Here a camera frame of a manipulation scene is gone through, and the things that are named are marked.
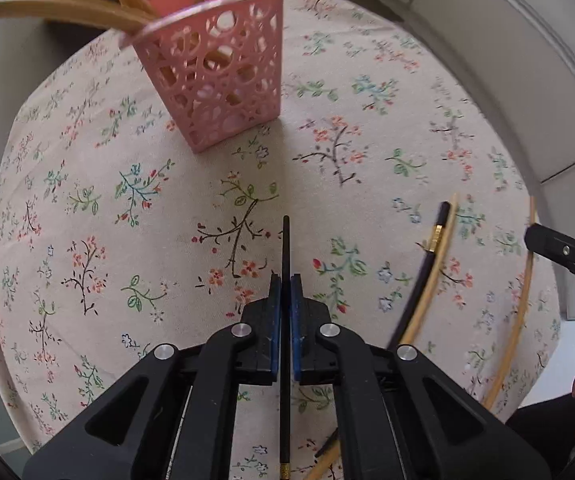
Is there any wooden chopstick beside black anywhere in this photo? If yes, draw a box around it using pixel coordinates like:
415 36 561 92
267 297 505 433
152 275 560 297
292 198 466 479

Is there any pink perforated utensil holder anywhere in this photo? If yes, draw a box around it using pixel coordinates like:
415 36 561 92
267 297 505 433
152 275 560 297
120 0 284 153

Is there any black chopstick gold band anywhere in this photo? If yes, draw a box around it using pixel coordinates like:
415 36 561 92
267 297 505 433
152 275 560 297
279 216 292 480

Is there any long wooden chopstick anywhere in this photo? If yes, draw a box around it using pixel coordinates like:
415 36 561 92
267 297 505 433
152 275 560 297
481 194 539 411

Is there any floral tablecloth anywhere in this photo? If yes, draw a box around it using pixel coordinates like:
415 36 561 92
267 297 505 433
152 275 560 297
0 0 561 454

